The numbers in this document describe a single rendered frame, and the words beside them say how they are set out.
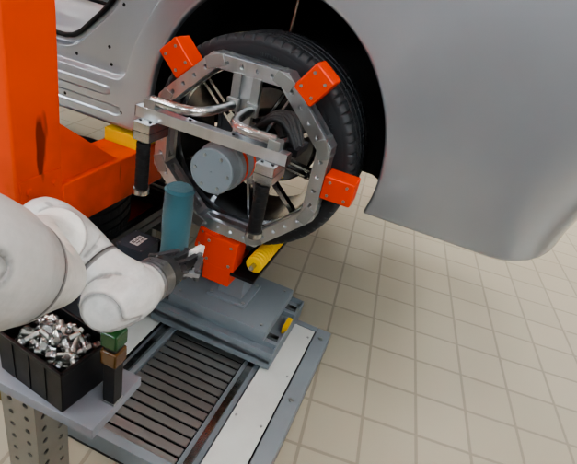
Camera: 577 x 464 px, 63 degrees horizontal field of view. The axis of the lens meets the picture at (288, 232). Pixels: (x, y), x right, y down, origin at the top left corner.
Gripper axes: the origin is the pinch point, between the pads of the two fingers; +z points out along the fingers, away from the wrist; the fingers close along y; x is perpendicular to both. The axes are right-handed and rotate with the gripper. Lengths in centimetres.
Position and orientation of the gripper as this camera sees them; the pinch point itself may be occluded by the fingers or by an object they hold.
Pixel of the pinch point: (196, 253)
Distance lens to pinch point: 120.0
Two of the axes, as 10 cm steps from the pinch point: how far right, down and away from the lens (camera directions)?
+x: -2.7, 9.3, 2.5
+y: -9.4, -3.1, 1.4
